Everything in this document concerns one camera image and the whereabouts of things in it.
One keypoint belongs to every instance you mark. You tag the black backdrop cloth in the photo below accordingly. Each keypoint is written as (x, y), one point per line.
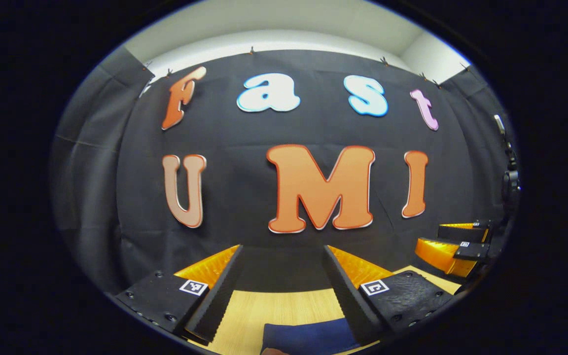
(244, 128)

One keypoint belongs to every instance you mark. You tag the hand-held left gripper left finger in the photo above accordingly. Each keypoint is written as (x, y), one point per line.
(217, 296)

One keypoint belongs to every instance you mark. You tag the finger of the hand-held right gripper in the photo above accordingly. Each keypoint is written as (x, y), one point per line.
(439, 256)
(461, 234)

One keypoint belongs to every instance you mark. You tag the black mounting stand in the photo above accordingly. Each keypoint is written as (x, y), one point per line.
(511, 180)

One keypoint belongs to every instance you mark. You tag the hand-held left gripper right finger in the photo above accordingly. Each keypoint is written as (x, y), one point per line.
(345, 296)

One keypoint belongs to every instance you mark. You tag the blue denim jeans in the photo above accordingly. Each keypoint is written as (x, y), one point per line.
(308, 337)

